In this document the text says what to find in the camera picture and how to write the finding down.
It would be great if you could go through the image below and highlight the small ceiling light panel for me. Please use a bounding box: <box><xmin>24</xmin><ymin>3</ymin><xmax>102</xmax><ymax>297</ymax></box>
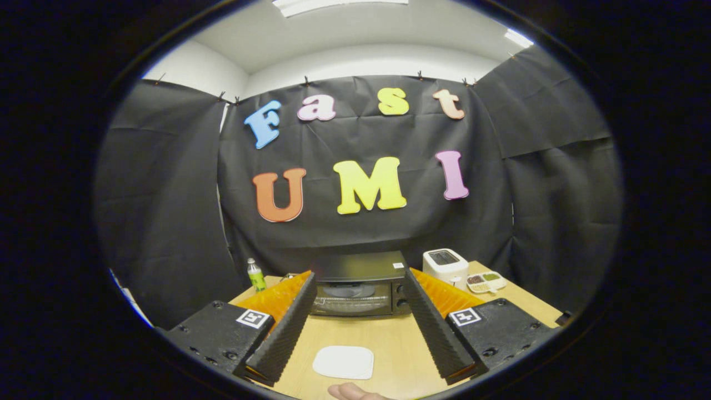
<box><xmin>504</xmin><ymin>29</ymin><xmax>535</xmax><ymax>49</ymax></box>

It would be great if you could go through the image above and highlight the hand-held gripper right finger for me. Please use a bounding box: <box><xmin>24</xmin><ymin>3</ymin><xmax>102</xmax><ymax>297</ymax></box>
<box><xmin>402</xmin><ymin>268</ymin><xmax>559</xmax><ymax>386</ymax></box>

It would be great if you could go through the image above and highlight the white bread toaster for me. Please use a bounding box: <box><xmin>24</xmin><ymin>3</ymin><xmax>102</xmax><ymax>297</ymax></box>
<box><xmin>422</xmin><ymin>248</ymin><xmax>470</xmax><ymax>291</ymax></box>

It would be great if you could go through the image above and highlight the black toaster oven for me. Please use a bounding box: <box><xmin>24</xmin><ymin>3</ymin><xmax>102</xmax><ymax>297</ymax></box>
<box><xmin>308</xmin><ymin>250</ymin><xmax>414</xmax><ymax>318</ymax></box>

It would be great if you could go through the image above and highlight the long ceiling light panel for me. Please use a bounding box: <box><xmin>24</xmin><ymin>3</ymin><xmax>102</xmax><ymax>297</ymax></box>
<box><xmin>272</xmin><ymin>0</ymin><xmax>409</xmax><ymax>17</ymax></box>

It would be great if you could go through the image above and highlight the black backdrop cloth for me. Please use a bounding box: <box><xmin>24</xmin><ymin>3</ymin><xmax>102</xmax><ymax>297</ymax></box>
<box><xmin>94</xmin><ymin>44</ymin><xmax>624</xmax><ymax>329</ymax></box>

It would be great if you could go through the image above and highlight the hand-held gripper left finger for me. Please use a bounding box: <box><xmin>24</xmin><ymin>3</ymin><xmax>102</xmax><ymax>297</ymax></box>
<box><xmin>161</xmin><ymin>271</ymin><xmax>318</xmax><ymax>388</ymax></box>

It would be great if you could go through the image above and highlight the white square plate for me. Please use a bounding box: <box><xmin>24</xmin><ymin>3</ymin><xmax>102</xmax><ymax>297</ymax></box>
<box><xmin>312</xmin><ymin>345</ymin><xmax>375</xmax><ymax>381</ymax></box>

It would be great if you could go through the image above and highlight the white divided snack dish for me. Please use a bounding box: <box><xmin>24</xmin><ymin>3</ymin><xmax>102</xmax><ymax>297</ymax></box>
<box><xmin>465</xmin><ymin>271</ymin><xmax>508</xmax><ymax>294</ymax></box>

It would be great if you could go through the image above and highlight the green label plastic bottle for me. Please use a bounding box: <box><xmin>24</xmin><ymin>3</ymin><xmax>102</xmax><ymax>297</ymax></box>
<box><xmin>247</xmin><ymin>257</ymin><xmax>267</xmax><ymax>293</ymax></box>

